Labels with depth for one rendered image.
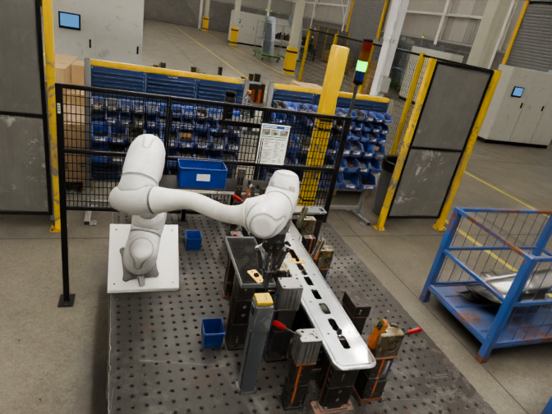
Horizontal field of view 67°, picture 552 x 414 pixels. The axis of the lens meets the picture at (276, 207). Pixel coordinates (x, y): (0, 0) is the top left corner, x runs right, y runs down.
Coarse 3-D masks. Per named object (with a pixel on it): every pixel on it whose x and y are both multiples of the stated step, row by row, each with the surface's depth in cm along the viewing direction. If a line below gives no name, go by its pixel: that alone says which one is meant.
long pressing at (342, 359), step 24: (288, 240) 234; (288, 264) 211; (312, 264) 215; (312, 288) 196; (312, 312) 179; (336, 312) 182; (336, 336) 168; (360, 336) 171; (336, 360) 156; (360, 360) 158
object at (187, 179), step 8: (184, 160) 277; (192, 160) 278; (200, 160) 280; (208, 160) 282; (184, 168) 263; (192, 168) 264; (200, 168) 266; (208, 168) 284; (216, 168) 286; (224, 168) 279; (184, 176) 265; (192, 176) 267; (200, 176) 268; (208, 176) 270; (216, 176) 271; (224, 176) 273; (184, 184) 267; (192, 184) 269; (200, 184) 271; (208, 184) 272; (216, 184) 274; (224, 184) 276
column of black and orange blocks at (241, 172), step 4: (240, 168) 267; (244, 168) 269; (240, 172) 267; (244, 172) 268; (240, 176) 268; (244, 176) 269; (240, 180) 270; (236, 184) 273; (240, 184) 271; (236, 188) 271; (240, 188) 272; (236, 192) 273; (240, 192) 274; (240, 196) 275; (236, 200) 276; (232, 204) 279; (236, 204) 277; (232, 224) 283; (236, 224) 284; (232, 228) 284; (228, 232) 286; (228, 236) 286
